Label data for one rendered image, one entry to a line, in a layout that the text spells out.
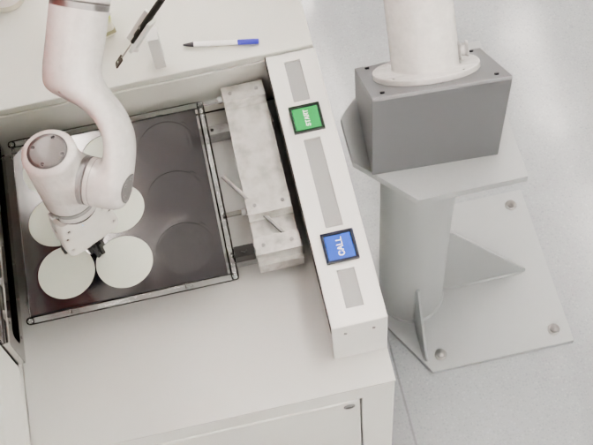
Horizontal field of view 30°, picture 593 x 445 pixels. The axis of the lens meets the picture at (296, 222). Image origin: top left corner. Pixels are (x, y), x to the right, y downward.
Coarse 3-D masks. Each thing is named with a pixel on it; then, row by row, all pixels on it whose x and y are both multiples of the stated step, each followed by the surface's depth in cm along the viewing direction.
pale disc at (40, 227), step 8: (40, 208) 198; (32, 216) 198; (40, 216) 198; (48, 216) 198; (32, 224) 197; (40, 224) 197; (48, 224) 197; (32, 232) 196; (40, 232) 196; (48, 232) 196; (40, 240) 195; (48, 240) 195; (56, 240) 195
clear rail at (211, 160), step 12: (204, 108) 206; (204, 120) 204; (204, 132) 203; (204, 144) 203; (216, 168) 200; (216, 180) 198; (216, 192) 197; (216, 204) 197; (228, 228) 194; (228, 240) 193; (228, 252) 192
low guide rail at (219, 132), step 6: (270, 114) 210; (210, 126) 210; (216, 126) 210; (222, 126) 210; (228, 126) 210; (210, 132) 209; (216, 132) 209; (222, 132) 209; (228, 132) 210; (216, 138) 210; (222, 138) 211; (228, 138) 211
